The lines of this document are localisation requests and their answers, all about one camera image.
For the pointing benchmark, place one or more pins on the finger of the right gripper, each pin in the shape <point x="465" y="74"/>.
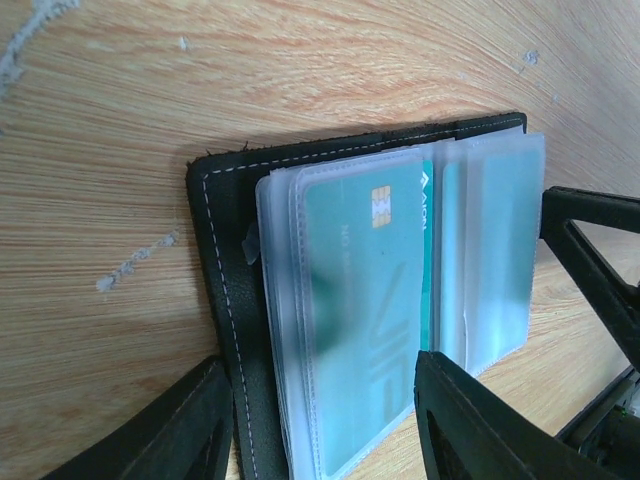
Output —
<point x="615" y="301"/>

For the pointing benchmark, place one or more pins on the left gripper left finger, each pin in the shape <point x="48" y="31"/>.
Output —
<point x="185" y="433"/>

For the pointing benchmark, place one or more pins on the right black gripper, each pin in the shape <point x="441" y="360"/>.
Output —
<point x="606" y="431"/>

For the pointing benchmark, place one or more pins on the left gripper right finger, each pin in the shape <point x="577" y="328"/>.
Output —
<point x="467" y="432"/>

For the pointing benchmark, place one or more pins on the teal credit card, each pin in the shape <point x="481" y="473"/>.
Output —
<point x="490" y="209"/>
<point x="365" y="250"/>

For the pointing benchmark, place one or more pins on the black card holder wallet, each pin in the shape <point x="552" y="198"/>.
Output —
<point x="221" y="194"/>

